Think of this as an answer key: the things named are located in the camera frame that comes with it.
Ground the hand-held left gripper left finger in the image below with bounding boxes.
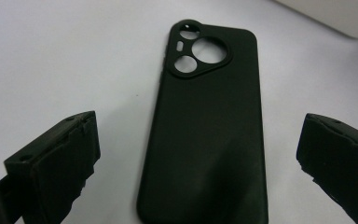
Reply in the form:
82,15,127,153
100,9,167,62
4,110,102,224

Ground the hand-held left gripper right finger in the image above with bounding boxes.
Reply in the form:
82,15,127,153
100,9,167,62
296,112,358,224

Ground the black phone case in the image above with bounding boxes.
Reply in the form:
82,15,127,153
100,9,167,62
136,19,269,224

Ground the white long plastic tray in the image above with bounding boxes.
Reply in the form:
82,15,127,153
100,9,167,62
272,0,358,40

